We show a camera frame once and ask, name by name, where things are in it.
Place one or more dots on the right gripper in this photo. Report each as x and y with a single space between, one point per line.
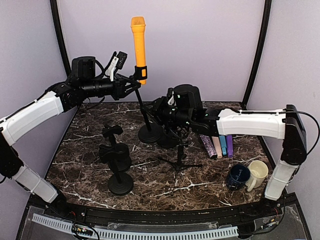
156 111

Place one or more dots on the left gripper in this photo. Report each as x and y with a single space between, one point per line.
120 86

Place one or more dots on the black stand of orange microphone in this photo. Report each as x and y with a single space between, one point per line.
150 132

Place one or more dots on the black tripod shock-mount stand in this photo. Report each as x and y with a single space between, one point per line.
178 165

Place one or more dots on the black stand of purple microphone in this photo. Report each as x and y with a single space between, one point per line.
167 140

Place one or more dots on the glitter silver-head microphone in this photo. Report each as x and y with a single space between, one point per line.
208 145

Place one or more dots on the beige microphone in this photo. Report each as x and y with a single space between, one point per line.
217 146

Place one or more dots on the orange microphone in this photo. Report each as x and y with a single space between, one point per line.
138 27

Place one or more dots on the blue microphone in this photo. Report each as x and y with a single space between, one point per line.
223 145

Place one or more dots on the purple microphone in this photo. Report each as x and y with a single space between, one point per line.
229 144

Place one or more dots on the black stand of blue microphone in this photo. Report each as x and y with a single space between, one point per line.
120 183

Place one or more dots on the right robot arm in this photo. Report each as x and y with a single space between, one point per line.
183 107

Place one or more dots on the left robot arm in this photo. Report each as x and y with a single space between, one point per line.
81 84

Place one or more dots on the black stand of beige microphone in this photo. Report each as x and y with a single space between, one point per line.
116 154

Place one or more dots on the dark blue mug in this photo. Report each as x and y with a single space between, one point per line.
237 176

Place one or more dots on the cream mug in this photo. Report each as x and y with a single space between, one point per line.
258 172

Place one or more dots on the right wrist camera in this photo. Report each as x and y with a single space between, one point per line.
170 97

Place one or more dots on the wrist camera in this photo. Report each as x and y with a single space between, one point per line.
116 63
170 97

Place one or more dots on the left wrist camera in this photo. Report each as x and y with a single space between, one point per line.
116 63

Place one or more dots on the left black frame post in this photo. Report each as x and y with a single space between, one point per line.
60 36

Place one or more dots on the black frame post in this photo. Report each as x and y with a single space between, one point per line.
60 36
258 52

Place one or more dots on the white cable tray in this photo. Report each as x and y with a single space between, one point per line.
121 231

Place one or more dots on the black front rail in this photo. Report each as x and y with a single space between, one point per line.
240 215

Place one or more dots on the right black frame post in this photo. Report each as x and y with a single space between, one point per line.
258 52

